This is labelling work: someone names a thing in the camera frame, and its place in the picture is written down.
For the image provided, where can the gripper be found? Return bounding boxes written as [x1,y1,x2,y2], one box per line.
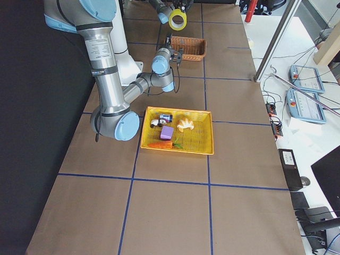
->
[165,6,186,66]

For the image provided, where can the yellow tape roll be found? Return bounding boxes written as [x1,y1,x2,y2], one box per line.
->
[168,8,187,31]

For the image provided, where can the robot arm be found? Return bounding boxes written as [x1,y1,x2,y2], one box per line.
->
[44,1,183,141]
[148,0,194,24]

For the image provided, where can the brown wicker basket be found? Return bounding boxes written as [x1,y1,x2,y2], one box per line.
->
[171,36,207,61]

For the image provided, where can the red cylinder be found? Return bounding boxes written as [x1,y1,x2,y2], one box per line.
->
[244,0,258,23]

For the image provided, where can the small black jar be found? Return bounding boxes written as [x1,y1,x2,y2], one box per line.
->
[159,114,173,123]

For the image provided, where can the toy croissant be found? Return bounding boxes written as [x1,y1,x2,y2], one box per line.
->
[177,118,194,133]

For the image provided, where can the toy panda figure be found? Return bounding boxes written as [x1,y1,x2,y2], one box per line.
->
[150,119,167,128]

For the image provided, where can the purple foam block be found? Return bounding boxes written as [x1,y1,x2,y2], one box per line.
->
[160,125,174,140]

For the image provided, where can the toy carrot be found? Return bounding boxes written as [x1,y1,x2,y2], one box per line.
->
[148,140,183,149]

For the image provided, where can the far teach pendant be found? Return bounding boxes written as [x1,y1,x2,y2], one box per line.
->
[289,65,325,94]

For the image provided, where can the teach pendant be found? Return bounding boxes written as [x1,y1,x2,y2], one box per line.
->
[286,88,327,124]
[289,65,325,94]

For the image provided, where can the orange power strip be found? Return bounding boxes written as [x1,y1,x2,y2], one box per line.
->
[265,103,283,139]

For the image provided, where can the near teach pendant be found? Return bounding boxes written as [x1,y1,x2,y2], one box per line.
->
[286,88,327,124]

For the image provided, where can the black power adapter box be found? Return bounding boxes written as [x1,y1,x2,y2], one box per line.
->
[278,149,303,191]

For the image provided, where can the black monitor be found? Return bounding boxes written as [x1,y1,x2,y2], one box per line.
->
[311,148,339,216]

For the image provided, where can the black desk items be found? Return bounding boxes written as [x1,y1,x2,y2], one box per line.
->
[290,192,339,254]

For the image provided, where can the white camera pole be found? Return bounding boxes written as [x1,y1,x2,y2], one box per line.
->
[110,0,143,86]

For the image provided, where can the aluminium frame post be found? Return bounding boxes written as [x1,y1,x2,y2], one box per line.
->
[254,0,302,83]

